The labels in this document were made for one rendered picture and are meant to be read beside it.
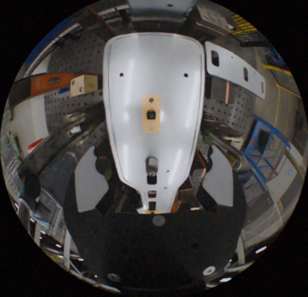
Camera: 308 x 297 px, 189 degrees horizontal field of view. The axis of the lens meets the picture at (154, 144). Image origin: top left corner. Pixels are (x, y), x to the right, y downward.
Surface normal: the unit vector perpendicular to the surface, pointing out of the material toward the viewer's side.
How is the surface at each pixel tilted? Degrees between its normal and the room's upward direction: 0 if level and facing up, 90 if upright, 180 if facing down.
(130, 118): 0
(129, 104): 0
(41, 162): 81
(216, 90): 0
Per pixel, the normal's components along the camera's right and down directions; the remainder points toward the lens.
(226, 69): 0.04, 0.51
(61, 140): 0.99, 0.07
